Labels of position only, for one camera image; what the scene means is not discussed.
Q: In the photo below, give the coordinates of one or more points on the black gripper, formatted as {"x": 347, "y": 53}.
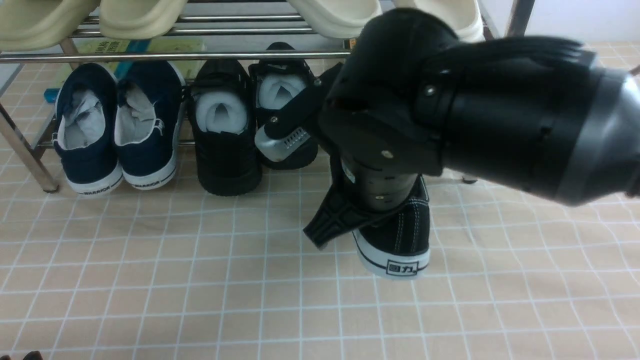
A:
{"x": 373, "y": 110}

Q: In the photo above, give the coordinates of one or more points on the black canvas sneaker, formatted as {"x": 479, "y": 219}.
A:
{"x": 398, "y": 248}

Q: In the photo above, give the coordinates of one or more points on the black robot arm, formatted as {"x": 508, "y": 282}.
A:
{"x": 531, "y": 113}

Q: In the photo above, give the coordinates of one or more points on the silver metal shoe rack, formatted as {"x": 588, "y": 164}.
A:
{"x": 225, "y": 25}

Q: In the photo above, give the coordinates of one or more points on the black mesh sneaker right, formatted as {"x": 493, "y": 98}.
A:
{"x": 275, "y": 83}

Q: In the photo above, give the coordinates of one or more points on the black mesh sneaker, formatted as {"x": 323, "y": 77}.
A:
{"x": 220, "y": 109}
{"x": 275, "y": 83}

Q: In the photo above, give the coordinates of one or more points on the black mesh sneaker left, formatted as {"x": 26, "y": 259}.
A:
{"x": 220, "y": 109}

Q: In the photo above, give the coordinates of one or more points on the cream slipper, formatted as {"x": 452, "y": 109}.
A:
{"x": 463, "y": 16}
{"x": 337, "y": 19}

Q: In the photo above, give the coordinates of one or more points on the checkered beige table cloth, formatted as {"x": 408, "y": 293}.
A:
{"x": 178, "y": 274}

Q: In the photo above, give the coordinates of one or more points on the navy canvas shoe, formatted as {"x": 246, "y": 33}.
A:
{"x": 148, "y": 121}
{"x": 85, "y": 110}

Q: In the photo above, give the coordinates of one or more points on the cream slipper far right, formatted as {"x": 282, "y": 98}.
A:
{"x": 463, "y": 16}

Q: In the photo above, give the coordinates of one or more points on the navy canvas shoe far left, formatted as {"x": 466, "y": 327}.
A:
{"x": 85, "y": 110}

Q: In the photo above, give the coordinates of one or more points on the olive beige slipper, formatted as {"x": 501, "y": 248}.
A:
{"x": 138, "y": 19}
{"x": 29, "y": 25}

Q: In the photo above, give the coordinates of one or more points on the olive beige slipper far left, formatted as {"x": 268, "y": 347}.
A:
{"x": 29, "y": 25}

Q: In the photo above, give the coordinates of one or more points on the dark object bottom left corner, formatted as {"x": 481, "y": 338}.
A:
{"x": 32, "y": 355}

